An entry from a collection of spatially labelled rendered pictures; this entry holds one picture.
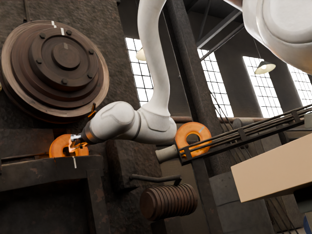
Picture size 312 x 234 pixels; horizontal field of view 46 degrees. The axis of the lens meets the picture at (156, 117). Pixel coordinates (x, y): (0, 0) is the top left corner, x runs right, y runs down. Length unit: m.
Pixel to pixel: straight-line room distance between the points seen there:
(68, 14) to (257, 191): 1.59
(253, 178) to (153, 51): 0.62
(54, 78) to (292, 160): 1.09
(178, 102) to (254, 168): 10.01
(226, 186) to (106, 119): 2.94
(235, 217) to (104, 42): 2.50
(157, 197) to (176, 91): 9.44
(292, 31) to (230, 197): 3.48
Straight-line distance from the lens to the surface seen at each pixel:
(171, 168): 9.60
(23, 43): 1.60
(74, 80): 1.52
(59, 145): 1.50
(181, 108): 10.60
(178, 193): 1.47
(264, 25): 0.56
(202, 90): 5.98
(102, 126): 1.15
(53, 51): 1.55
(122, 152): 1.57
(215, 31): 11.76
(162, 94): 1.21
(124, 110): 1.12
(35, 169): 1.41
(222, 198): 3.98
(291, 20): 0.54
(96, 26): 2.07
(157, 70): 1.17
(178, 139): 1.58
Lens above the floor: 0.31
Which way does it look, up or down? 19 degrees up
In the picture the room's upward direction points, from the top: 13 degrees counter-clockwise
